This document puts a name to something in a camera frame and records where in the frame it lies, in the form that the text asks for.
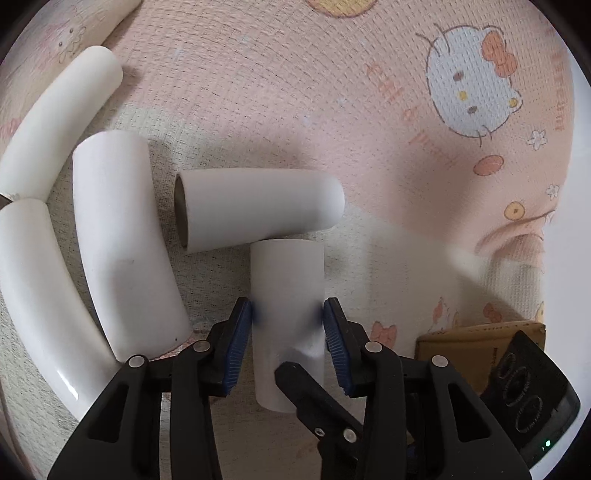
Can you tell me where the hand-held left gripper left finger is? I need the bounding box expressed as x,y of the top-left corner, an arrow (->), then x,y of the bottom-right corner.
46,296 -> 254,480

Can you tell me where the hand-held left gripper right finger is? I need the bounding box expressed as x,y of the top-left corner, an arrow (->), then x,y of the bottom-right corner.
322,298 -> 532,480

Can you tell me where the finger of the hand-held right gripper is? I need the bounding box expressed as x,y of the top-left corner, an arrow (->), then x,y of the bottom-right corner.
274,362 -> 366,480

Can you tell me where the white cardboard tube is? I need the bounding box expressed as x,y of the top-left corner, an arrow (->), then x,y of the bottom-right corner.
0,198 -> 122,424
249,239 -> 327,413
55,0 -> 144,62
0,45 -> 124,202
72,130 -> 194,363
173,168 -> 345,255

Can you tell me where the brown cardboard box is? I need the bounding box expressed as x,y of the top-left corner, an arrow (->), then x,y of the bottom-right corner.
416,323 -> 547,394

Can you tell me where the pink cartoon printed blanket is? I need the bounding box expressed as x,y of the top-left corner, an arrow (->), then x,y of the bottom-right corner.
0,0 -> 579,480

